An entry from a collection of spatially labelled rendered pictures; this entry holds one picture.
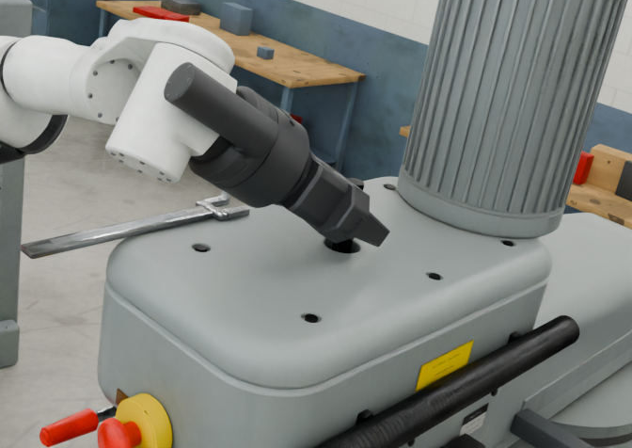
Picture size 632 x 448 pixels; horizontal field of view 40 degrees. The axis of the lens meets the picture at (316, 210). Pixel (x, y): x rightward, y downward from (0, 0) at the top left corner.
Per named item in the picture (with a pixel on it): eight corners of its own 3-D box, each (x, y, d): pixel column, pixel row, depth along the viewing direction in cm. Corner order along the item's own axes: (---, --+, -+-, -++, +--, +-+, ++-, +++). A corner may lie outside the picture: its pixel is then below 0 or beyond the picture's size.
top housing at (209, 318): (246, 539, 70) (277, 374, 64) (69, 380, 86) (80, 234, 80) (534, 366, 104) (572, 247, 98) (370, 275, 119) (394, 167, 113)
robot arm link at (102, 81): (208, 157, 72) (109, 133, 80) (252, 62, 73) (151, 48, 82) (155, 121, 67) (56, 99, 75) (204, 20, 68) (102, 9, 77)
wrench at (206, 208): (38, 265, 73) (38, 256, 73) (13, 247, 75) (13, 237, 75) (248, 215, 91) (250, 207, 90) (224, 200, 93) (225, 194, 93)
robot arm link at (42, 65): (158, 77, 83) (45, 57, 95) (76, 23, 75) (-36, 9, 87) (114, 179, 81) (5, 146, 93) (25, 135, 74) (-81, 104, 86)
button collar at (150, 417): (151, 480, 75) (158, 423, 73) (111, 442, 78) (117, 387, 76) (169, 471, 76) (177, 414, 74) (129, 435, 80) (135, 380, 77)
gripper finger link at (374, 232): (371, 249, 87) (331, 224, 83) (389, 223, 86) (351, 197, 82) (380, 256, 85) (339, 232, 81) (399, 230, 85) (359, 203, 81)
